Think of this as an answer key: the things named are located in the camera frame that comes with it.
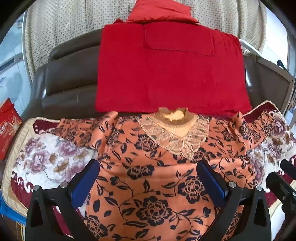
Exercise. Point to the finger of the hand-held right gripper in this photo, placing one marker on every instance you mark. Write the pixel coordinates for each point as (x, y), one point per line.
(281, 188)
(288, 168)

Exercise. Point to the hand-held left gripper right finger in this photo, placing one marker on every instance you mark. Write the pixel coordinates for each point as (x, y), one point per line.
(211, 183)

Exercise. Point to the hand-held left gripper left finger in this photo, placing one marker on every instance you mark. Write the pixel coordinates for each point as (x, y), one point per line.
(86, 183)

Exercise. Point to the orange floral blouse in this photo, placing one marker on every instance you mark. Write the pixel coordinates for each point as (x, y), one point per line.
(150, 185)

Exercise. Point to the floral plush blanket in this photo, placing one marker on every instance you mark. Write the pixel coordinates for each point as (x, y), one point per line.
(41, 153)

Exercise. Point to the blue cloth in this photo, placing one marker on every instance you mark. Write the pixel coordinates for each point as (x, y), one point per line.
(10, 208)

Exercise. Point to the brown leather sofa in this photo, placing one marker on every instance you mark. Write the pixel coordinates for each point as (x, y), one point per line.
(69, 81)

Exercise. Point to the dark blue clip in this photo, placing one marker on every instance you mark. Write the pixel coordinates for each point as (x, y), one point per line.
(281, 64)

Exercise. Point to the red knitted garment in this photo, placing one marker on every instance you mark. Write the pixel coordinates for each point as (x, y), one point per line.
(166, 76)

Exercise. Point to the white appliance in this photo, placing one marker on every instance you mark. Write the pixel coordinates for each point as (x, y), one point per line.
(11, 69)

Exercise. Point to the beige dotted sofa cover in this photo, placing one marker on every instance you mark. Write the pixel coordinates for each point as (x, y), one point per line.
(57, 23)

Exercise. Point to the red satin cloth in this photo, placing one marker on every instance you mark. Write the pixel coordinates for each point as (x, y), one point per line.
(159, 11)

